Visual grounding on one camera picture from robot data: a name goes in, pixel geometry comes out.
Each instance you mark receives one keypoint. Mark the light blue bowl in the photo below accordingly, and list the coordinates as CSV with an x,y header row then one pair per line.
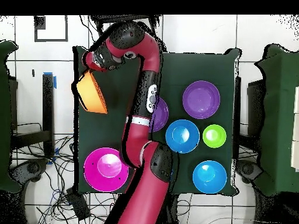
x,y
182,140
209,179

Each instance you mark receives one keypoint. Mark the green cloth side table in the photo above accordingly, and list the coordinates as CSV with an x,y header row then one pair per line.
x,y
4,105
280,105

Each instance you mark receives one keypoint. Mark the large pink bowl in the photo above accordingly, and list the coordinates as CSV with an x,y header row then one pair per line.
x,y
102,172

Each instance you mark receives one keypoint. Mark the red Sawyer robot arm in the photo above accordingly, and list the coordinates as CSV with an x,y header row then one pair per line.
x,y
144,191

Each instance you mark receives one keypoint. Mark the black stand frame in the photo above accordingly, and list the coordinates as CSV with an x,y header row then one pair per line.
x,y
48,105

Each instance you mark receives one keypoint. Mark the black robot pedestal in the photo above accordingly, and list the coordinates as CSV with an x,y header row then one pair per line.
x,y
173,210

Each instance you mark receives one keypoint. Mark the black square floor frame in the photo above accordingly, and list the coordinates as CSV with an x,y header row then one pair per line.
x,y
35,32

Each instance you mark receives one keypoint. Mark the small black floor marker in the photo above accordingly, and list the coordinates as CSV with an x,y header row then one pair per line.
x,y
33,73

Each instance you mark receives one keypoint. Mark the small green bowl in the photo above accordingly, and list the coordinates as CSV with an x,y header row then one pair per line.
x,y
214,136

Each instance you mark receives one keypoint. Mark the grey chair base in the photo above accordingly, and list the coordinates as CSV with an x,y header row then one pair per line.
x,y
30,169
248,170

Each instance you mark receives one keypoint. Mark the dark green tablecloth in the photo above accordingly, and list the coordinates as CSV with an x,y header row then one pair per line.
x,y
198,67

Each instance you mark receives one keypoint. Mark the black power strip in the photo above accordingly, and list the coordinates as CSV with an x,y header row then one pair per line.
x,y
80,210

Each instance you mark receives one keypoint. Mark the purple shallow bowl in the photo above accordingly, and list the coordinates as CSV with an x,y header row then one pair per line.
x,y
201,99
162,116

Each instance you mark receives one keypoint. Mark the black stool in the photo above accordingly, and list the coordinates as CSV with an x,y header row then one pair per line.
x,y
100,18

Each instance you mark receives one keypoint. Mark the large orange bowl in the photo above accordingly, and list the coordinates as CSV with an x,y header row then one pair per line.
x,y
92,95

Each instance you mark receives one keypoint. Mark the blue tape strip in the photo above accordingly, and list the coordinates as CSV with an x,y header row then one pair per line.
x,y
55,82

